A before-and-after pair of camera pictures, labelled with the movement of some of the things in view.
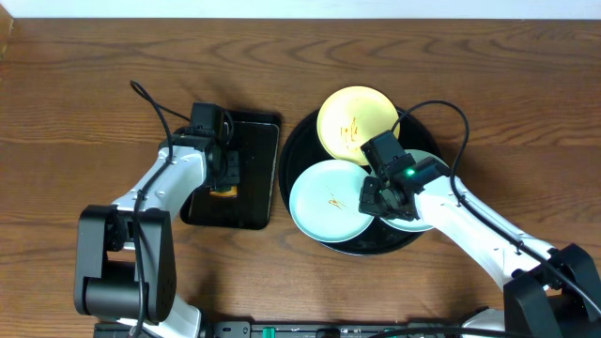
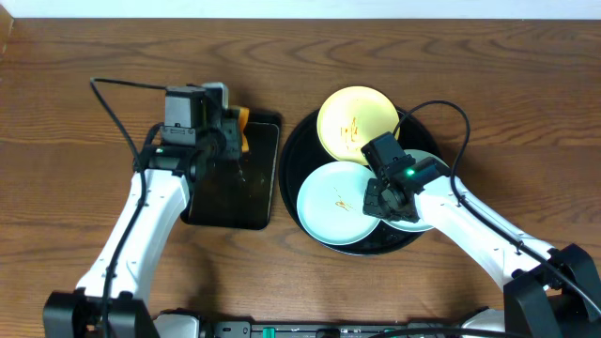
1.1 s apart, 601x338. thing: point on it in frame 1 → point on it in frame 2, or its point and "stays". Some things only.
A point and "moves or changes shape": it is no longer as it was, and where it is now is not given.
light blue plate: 324,201 moves or changes shape
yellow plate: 351,117 stays
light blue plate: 414,224 stays
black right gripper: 367,203 stays
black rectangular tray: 256,136 stays
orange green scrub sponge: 223,192 → 243,116
